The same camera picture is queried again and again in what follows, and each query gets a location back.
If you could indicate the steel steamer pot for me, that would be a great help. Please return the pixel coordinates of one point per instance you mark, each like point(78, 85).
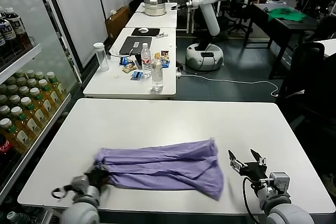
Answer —
point(154, 8)

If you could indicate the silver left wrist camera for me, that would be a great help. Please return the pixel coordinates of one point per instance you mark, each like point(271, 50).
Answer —
point(78, 183)

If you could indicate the clear tumbler white lid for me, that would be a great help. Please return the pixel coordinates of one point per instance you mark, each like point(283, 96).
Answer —
point(102, 57)

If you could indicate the black closed laptop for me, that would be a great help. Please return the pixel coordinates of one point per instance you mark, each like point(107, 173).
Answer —
point(130, 44)

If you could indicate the yellow tea bottle white cap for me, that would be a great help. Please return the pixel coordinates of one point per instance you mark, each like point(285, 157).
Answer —
point(42, 83)
point(39, 74)
point(30, 72)
point(4, 108)
point(50, 74)
point(5, 122)
point(21, 79)
point(23, 89)
point(16, 110)
point(34, 91)
point(31, 81)
point(14, 98)
point(25, 100)

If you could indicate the beige snack packet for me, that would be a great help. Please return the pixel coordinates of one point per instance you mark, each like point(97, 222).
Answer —
point(127, 68)

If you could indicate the black box stand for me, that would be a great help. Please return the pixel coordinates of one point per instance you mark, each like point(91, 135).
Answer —
point(137, 59)

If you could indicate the glass door drinks cooler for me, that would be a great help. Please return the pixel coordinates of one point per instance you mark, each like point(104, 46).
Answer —
point(51, 23)

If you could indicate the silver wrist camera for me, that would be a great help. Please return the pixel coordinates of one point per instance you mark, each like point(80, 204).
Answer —
point(78, 183)
point(280, 182)

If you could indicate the black office chair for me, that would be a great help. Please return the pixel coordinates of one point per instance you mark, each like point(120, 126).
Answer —
point(307, 77)
point(240, 10)

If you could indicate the blue snack packet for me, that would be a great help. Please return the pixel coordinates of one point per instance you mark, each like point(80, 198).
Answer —
point(123, 60)
point(165, 62)
point(137, 74)

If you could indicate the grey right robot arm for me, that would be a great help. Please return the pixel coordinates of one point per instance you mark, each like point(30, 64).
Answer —
point(286, 213)

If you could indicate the brown cardboard box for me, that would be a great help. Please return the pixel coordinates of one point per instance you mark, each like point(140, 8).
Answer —
point(117, 21)

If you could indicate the green cap bottle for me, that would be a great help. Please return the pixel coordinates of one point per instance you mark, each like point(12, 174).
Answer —
point(11, 215)

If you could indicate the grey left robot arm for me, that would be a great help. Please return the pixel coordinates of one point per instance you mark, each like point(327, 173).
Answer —
point(81, 211)

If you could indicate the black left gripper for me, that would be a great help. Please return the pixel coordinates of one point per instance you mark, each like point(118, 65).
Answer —
point(99, 177)

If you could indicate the purple t-shirt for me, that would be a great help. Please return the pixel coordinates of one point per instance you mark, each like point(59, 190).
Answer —
point(162, 169)

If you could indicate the clear bottle white cap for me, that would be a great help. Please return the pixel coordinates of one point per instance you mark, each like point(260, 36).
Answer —
point(156, 76)

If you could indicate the green cloth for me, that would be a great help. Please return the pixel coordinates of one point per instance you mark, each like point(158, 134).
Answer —
point(284, 14)

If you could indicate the white power strip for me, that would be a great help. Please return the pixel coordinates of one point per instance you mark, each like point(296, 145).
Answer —
point(178, 72)

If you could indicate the dark snack packet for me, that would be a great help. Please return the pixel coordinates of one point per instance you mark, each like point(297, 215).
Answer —
point(164, 53)

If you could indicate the black table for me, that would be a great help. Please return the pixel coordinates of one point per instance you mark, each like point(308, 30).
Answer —
point(293, 25)

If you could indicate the red label cola bottle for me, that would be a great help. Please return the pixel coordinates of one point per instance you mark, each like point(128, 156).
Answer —
point(4, 145)

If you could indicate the yellow snack packet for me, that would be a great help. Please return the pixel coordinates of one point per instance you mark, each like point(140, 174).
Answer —
point(156, 54)

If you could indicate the red label water bottle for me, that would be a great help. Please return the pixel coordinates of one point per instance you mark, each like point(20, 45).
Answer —
point(146, 60)

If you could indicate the white side table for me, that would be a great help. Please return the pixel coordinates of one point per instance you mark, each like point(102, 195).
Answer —
point(330, 47)

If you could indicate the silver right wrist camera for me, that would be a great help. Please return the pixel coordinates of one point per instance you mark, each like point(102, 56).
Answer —
point(280, 182)

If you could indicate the dark tea bottle white cap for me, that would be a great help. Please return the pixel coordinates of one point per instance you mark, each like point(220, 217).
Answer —
point(15, 27)
point(5, 33)

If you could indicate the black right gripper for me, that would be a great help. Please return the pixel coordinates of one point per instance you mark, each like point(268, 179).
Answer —
point(254, 172)

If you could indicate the small metal clip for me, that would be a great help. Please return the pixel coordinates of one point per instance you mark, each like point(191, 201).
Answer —
point(162, 34)

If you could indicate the white humanoid robot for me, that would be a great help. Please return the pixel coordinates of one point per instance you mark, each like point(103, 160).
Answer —
point(209, 16)

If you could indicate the black mouse pad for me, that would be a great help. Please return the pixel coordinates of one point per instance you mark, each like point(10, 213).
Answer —
point(152, 31)

